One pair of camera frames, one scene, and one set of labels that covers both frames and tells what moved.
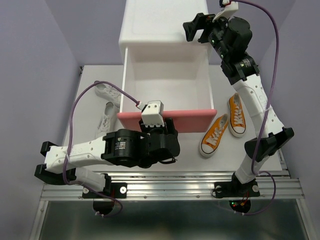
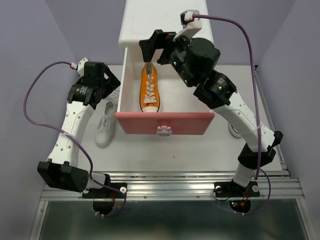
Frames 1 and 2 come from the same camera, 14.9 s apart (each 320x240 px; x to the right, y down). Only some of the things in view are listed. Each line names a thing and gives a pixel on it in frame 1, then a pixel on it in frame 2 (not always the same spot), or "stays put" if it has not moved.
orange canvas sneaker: (211, 140) to (149, 89)
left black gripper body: (153, 132) to (109, 84)
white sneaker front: (108, 121) stays put
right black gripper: (200, 22) to (159, 40)
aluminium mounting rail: (274, 185) stays put
